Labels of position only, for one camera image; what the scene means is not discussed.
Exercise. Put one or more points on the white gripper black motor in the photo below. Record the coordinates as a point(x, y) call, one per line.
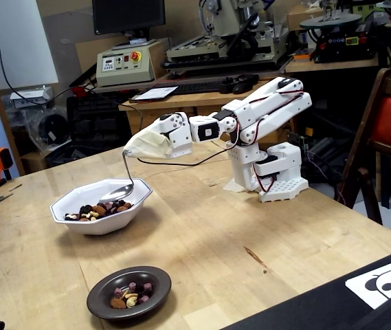
point(181, 141)

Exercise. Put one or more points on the bent metal spoon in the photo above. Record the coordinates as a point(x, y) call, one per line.
point(116, 196)

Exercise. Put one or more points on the large trail mix heap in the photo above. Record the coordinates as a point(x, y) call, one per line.
point(99, 210)

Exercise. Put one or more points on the white octagonal bowl blue rim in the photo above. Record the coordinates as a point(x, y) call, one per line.
point(112, 223)

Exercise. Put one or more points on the small trail mix portion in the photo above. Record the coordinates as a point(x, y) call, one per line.
point(130, 299)

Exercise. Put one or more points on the white robot arm with base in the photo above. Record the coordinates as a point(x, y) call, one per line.
point(274, 103)

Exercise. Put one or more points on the dark brown plate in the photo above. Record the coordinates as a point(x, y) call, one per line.
point(161, 285)

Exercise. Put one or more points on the wooden workbench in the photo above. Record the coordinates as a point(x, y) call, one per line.
point(161, 110)

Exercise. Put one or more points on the white printed paper sheet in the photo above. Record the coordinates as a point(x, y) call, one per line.
point(155, 93)

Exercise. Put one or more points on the black keyboard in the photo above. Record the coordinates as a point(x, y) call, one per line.
point(198, 87)

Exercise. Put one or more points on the beige control box red button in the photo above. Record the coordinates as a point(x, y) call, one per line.
point(123, 77)

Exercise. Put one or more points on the translucent white tape piece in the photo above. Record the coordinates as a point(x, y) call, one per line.
point(233, 187)

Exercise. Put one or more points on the black computer mouse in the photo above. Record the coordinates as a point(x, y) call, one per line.
point(241, 88)

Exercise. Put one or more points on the red plastic clamp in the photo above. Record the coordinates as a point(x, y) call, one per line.
point(77, 91)

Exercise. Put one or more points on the bagged black filament spool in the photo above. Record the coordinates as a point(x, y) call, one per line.
point(52, 129)

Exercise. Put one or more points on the brown cardboard sheet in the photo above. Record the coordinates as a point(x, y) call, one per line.
point(85, 55)

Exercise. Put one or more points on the black computer monitor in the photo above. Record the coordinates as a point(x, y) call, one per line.
point(128, 15)

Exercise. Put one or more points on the beige milling machine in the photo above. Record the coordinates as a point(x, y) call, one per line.
point(222, 20)

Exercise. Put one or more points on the white cardboard box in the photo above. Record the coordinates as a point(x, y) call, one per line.
point(32, 94)

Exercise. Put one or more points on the white board panel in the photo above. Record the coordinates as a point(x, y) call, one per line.
point(20, 44)

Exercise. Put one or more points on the brown cardboard box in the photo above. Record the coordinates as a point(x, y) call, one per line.
point(301, 19)

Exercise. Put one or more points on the wooden side bench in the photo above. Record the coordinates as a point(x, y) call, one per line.
point(336, 66)

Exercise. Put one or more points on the black scroll saw green table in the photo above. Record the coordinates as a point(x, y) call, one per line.
point(339, 44)

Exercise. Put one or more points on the white panda label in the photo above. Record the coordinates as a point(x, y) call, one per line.
point(380, 285)

